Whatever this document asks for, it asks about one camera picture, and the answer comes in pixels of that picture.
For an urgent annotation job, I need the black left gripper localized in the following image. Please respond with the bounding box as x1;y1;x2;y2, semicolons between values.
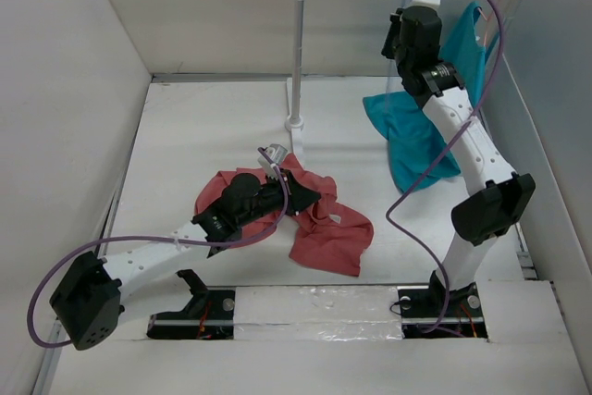
238;167;320;228

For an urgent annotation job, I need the red t shirt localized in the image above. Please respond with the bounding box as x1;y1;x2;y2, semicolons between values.
194;153;374;278

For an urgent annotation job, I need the blue wire hanger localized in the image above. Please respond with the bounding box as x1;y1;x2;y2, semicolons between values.
386;0;411;95

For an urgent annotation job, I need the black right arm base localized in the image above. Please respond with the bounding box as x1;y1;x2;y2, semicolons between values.
389;272;488;339

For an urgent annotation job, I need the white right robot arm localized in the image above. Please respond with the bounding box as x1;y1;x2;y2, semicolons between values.
389;6;536;315

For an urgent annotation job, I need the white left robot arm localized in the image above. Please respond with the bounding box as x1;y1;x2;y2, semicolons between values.
50;170;321;351

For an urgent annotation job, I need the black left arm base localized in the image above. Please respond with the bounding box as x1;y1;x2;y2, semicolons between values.
146;269;236;340

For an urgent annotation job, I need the teal t shirt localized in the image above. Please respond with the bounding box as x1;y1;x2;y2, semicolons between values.
363;2;486;192

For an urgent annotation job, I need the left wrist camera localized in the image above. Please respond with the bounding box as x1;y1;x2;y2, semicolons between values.
258;143;289;179

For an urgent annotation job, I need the pink wire hanger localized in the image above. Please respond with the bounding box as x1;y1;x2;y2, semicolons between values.
475;0;512;47

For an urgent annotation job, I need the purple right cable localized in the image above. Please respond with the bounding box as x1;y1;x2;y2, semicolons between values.
385;0;505;336

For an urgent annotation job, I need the purple cable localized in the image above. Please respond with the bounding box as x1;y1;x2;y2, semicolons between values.
385;0;505;336
26;147;290;350

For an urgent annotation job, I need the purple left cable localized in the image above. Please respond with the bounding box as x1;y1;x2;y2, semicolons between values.
26;147;290;350

